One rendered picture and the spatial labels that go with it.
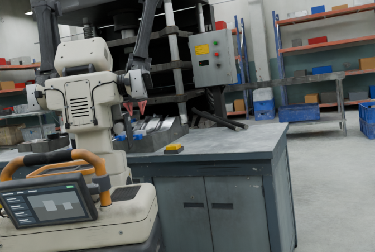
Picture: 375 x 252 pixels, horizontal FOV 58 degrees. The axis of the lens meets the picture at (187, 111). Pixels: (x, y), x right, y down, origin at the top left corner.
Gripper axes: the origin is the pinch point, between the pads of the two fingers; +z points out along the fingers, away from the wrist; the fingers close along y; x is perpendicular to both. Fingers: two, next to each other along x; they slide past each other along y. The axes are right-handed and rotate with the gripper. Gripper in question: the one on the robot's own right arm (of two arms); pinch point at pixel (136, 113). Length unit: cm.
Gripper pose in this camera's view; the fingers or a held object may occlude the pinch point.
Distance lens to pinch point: 184.3
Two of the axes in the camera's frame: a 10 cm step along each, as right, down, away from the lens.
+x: -3.7, 1.6, -9.1
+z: 1.3, 9.8, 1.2
